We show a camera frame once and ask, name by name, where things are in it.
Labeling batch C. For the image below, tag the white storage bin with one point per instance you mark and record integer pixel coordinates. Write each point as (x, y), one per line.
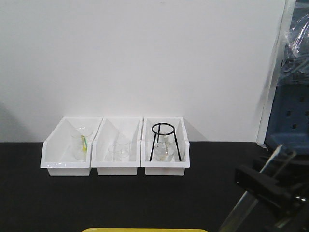
(57, 156)
(174, 167)
(110, 129)

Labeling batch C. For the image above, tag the clear plastic bag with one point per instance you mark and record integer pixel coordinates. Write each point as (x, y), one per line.
(295, 65)

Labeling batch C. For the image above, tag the clear beaker with yellow stick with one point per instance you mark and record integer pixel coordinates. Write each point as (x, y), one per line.
(79, 140)

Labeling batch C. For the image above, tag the yellow tray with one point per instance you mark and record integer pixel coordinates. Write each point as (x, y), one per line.
(141, 230)

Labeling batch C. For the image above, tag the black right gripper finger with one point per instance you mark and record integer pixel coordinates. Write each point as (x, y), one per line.
(281, 201)

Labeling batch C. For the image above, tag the right white storage bin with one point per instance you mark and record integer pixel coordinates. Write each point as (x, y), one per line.
(174, 167)

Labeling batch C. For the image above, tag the middle white storage bin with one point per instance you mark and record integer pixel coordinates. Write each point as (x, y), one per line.
(110, 129)

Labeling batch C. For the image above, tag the clear glass flask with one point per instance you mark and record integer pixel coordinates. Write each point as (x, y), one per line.
(163, 150)

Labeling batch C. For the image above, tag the black wire tripod stand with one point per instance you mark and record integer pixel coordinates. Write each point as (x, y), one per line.
(164, 129)

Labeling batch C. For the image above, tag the tall clear test tube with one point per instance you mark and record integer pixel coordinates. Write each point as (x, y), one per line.
(247, 202)

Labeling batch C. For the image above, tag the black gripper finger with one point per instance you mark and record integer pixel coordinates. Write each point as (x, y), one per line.
(292, 172)

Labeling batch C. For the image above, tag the blue pegboard shelf unit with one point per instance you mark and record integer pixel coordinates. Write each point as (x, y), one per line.
(285, 116)

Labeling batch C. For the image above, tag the left white storage bin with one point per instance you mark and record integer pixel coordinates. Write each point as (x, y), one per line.
(57, 156)

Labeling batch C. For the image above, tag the small clear glass beaker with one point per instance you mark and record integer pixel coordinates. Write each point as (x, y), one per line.
(119, 149)

